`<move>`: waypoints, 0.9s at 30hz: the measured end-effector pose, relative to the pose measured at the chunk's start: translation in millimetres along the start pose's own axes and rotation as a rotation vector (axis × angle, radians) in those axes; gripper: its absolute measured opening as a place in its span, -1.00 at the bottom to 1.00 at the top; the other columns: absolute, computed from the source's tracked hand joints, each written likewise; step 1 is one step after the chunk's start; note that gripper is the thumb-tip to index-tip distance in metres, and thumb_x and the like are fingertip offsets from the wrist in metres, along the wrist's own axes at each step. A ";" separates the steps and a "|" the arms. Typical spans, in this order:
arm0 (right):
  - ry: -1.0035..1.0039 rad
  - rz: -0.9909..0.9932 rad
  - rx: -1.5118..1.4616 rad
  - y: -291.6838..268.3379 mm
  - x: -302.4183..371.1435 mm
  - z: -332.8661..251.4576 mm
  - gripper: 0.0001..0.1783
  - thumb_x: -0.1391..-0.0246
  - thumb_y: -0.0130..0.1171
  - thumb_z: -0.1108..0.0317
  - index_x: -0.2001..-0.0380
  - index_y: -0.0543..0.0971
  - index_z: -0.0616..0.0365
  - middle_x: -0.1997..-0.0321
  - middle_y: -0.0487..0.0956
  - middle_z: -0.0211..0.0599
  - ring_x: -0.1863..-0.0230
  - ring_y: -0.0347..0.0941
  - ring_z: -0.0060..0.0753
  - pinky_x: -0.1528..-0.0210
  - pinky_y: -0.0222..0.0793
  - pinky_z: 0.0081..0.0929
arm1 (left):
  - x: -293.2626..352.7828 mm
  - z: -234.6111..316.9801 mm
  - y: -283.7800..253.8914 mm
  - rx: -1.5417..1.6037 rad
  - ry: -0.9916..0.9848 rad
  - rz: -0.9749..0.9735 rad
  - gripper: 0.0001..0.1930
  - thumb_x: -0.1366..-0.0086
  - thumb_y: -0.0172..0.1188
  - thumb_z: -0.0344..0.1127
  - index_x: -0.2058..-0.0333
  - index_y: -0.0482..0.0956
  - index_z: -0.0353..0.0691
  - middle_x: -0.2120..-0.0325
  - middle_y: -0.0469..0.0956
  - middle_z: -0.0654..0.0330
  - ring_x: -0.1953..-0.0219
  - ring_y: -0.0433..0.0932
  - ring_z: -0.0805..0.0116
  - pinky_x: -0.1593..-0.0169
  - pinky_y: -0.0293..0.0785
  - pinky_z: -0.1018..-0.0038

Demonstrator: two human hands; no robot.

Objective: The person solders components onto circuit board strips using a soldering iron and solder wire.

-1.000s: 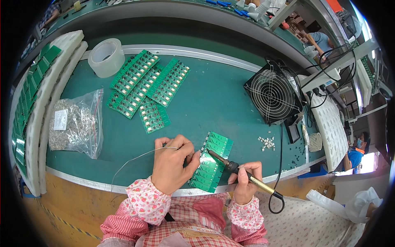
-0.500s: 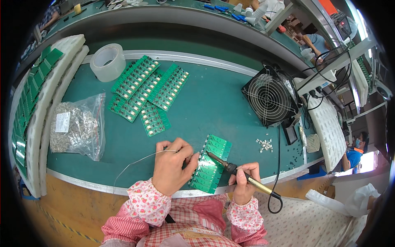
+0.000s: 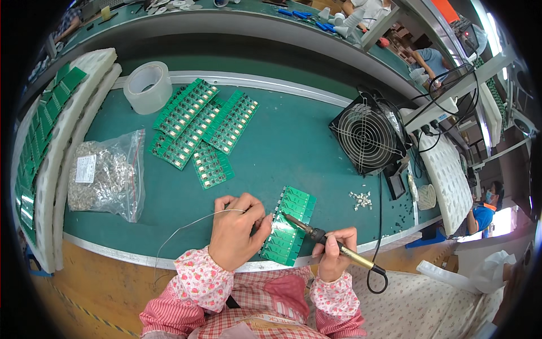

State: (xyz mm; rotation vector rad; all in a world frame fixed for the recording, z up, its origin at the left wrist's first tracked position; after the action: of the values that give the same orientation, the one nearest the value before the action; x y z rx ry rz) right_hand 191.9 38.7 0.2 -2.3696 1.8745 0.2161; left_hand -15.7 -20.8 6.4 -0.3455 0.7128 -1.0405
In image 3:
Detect person's left hand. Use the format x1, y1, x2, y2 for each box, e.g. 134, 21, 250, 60
207, 193, 274, 272

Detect person's right hand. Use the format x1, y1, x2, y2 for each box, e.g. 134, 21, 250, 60
312, 227, 359, 283

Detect thin solder wire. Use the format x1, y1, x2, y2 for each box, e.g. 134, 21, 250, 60
153, 209, 247, 285

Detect green circuit board panel, populated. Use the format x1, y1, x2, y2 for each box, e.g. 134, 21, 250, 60
148, 97, 226, 171
202, 89, 260, 156
152, 78, 221, 140

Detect pile of small metal parts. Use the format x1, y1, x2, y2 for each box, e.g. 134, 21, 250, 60
348, 191, 373, 211

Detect plastic bag of metal parts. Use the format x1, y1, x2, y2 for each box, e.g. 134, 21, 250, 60
66, 129, 147, 224

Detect white dimpled foam tray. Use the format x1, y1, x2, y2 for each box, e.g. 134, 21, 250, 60
417, 131, 474, 238

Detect row of green circuit boards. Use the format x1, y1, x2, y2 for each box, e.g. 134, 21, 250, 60
14, 62, 88, 246

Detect soldering iron with black cable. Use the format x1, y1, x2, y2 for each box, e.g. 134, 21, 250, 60
282, 171, 389, 295

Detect black fan with wire grille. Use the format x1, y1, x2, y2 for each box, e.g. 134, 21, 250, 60
329, 91, 410, 177

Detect group of white cups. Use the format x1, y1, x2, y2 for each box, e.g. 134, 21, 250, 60
318, 6, 367, 40

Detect clear tape roll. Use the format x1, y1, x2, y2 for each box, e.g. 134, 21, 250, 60
123, 61, 174, 116

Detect white plastic bag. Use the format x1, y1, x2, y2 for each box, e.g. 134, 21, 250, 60
416, 249, 518, 295

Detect white mesh pad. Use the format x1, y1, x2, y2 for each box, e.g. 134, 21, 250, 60
417, 184, 437, 212

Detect small green circuit board panel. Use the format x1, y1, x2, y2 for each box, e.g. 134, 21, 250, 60
191, 142, 236, 190

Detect grey device with red light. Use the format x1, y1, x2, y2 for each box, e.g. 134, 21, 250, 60
458, 23, 489, 58

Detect floral cloth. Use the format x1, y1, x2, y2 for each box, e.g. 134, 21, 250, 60
346, 266, 505, 339

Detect white power strip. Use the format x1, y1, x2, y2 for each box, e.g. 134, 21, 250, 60
400, 98, 460, 135

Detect black power cables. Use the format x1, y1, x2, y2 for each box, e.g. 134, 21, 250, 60
408, 38, 481, 154

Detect person's body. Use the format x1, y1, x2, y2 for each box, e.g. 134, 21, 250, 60
139, 266, 369, 339

